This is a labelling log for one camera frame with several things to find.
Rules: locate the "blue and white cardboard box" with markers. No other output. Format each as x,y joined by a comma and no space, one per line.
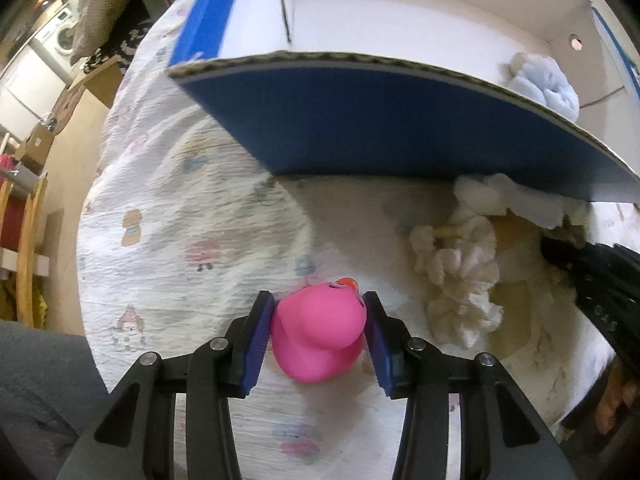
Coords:
400,120

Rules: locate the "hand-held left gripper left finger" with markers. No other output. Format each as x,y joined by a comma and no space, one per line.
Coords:
256,345

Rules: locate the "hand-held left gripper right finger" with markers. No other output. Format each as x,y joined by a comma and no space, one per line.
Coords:
381,347

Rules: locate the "white washing machine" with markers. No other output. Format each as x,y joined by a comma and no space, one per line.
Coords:
59,35

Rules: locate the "pink rubber duck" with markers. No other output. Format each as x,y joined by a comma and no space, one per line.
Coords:
317,332

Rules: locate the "white fluffy plush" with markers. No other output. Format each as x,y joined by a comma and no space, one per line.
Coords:
505,197

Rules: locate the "brown cardboard box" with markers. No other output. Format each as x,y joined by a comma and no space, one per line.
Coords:
36,146

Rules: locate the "grey trouser leg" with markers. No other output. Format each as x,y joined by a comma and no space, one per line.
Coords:
40,400

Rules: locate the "wooden rack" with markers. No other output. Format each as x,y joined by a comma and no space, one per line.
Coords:
22,240

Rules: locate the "beige soft plush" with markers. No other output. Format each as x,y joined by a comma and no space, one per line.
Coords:
532,280

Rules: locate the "beige knitted cushion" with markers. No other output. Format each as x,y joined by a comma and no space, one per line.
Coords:
100,12

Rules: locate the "black and white patterned cloth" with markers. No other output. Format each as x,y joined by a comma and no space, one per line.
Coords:
117,45

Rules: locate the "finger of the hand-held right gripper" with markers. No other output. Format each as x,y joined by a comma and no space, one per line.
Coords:
562,252

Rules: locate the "white fluffy scrunchie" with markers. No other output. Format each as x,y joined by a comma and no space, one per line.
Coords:
457,280

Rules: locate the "light blue fluffy plush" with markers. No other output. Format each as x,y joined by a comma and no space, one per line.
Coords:
542,82

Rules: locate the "person's right hand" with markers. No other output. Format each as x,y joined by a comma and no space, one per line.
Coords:
617,400

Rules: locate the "printed white blanket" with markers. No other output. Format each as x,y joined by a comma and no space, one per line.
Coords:
200,240

